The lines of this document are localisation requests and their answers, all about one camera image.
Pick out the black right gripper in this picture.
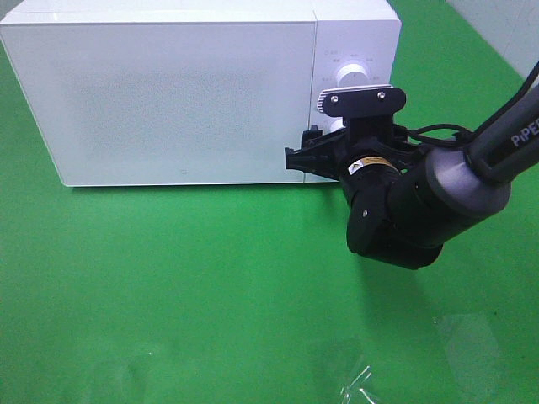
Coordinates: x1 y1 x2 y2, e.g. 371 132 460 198
285 115 421 198

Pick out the white microwave knob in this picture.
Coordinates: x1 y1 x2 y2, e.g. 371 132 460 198
336 63 370 88
328 118 344 133

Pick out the white microwave door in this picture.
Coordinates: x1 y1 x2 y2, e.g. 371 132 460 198
1 23 315 187

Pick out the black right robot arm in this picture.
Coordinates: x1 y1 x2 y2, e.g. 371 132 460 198
285 83 538 269

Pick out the white microwave oven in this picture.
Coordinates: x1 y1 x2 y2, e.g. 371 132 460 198
1 1 402 187

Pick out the white partition panel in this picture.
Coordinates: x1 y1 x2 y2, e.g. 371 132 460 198
445 1 538 96

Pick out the green table mat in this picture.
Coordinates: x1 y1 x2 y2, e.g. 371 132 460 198
1 1 538 403

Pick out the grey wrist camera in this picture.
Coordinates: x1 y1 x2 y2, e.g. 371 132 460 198
317 84 407 119

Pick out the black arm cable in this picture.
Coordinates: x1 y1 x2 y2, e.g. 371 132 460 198
395 61 539 152

